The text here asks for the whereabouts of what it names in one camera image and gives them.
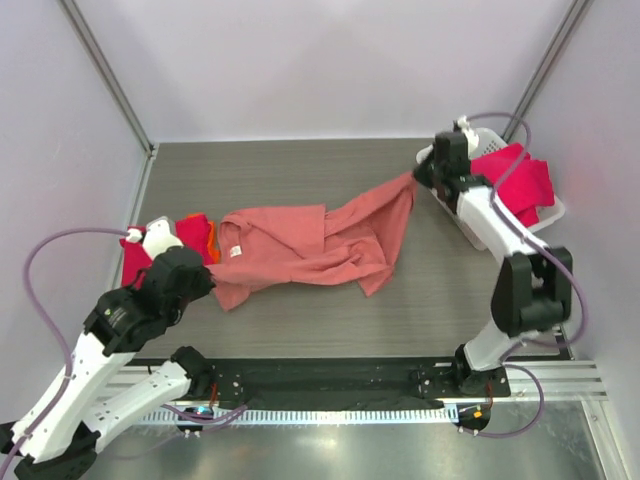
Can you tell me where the right aluminium frame post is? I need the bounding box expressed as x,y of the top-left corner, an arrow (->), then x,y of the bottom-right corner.
514,0 -> 593,119

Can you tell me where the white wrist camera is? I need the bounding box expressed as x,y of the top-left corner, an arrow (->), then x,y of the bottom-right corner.
453,115 -> 480,153
125,216 -> 184,260

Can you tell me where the white plastic laundry basket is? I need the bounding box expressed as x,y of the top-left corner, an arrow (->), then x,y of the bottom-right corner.
413,118 -> 564,262

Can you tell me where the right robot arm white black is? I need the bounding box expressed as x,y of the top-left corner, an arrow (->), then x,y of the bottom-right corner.
413,130 -> 572,396

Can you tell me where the folded crimson t-shirt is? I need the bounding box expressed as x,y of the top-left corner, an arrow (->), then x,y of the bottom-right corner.
120,213 -> 218,286

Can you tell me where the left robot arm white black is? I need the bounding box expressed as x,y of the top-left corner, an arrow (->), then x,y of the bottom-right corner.
1,246 -> 215,479

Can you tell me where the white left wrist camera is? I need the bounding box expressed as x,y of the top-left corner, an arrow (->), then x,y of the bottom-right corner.
125,216 -> 184,260

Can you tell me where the aluminium frame post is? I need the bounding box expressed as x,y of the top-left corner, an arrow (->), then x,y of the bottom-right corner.
58,0 -> 154,156
514,0 -> 593,119

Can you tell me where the salmon pink t-shirt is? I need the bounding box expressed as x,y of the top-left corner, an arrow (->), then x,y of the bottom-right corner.
210,173 -> 417,311

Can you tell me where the left aluminium frame post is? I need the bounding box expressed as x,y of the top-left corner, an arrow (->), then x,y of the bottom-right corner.
58,0 -> 154,156

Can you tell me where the perforated aluminium rail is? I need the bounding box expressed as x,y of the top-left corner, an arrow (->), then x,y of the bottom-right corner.
136,404 -> 458,426

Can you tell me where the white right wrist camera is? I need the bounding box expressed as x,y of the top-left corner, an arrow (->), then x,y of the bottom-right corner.
453,115 -> 480,153

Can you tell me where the crimson t-shirt in basket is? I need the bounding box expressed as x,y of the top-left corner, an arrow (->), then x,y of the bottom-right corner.
471,143 -> 555,227

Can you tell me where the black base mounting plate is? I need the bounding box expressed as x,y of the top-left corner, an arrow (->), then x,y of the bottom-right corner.
209,357 -> 511,403

